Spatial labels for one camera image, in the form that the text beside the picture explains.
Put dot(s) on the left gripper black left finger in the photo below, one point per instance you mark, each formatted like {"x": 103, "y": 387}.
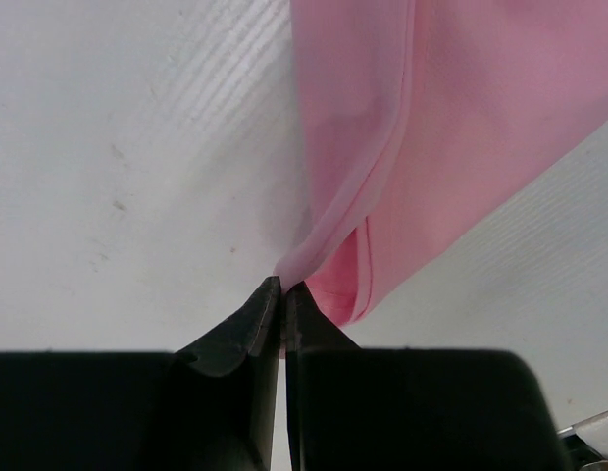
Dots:
{"x": 208, "y": 406}

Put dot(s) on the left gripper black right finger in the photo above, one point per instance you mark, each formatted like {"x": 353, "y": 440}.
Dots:
{"x": 356, "y": 408}

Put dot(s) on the pink t-shirt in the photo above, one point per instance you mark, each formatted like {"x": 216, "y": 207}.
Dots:
{"x": 420, "y": 118}

